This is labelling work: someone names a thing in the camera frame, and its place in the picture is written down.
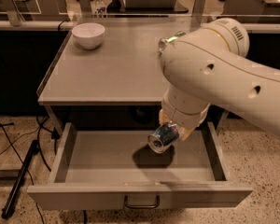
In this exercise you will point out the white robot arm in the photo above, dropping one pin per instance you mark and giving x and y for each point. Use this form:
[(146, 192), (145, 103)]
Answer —
[(208, 67)]

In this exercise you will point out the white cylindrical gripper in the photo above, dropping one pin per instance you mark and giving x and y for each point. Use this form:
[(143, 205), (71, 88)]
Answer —
[(181, 117)]

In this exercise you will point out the clear water bottle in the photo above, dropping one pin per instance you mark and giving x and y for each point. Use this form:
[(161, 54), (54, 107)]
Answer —
[(100, 8)]

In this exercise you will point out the grey open top drawer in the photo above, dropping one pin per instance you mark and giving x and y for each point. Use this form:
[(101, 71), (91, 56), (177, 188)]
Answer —
[(97, 169)]

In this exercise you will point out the clear acrylic barrier panel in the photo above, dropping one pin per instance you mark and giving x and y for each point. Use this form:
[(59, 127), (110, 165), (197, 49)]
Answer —
[(17, 12)]

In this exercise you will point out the green soda can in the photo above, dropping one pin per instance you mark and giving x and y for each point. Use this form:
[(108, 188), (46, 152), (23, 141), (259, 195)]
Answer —
[(165, 41)]

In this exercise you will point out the black bar on floor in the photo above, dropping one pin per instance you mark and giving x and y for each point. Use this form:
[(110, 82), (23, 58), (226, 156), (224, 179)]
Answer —
[(8, 210)]

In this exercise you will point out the grey cabinet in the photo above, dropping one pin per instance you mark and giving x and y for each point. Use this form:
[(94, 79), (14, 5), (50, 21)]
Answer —
[(92, 88)]

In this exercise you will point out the dark metal drawer handle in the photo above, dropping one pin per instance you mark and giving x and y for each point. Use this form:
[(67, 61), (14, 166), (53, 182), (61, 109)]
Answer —
[(132, 203)]

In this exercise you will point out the blue silver redbull can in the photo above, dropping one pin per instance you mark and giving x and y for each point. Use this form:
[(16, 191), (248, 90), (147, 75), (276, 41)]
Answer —
[(161, 139)]

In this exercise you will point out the white ceramic bowl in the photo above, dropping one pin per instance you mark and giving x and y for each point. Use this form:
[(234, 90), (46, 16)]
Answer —
[(89, 35)]

